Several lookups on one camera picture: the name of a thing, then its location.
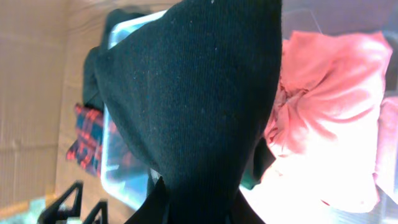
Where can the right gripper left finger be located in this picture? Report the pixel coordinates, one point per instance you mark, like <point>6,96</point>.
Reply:
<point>155,209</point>

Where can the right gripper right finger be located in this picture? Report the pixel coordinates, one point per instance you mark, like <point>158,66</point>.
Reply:
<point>242,213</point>

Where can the dark green garment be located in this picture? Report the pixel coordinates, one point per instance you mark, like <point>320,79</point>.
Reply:
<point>251,178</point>

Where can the red plaid flannel shirt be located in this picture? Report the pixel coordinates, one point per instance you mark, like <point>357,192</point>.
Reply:
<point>87,150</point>

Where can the salmon pink garment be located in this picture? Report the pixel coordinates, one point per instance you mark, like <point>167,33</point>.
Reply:
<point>323,129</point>

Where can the dark navy pants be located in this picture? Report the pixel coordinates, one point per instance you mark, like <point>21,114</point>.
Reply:
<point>191,94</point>

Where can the black hoodie garment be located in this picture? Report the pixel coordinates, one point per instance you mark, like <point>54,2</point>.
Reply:
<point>91,95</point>

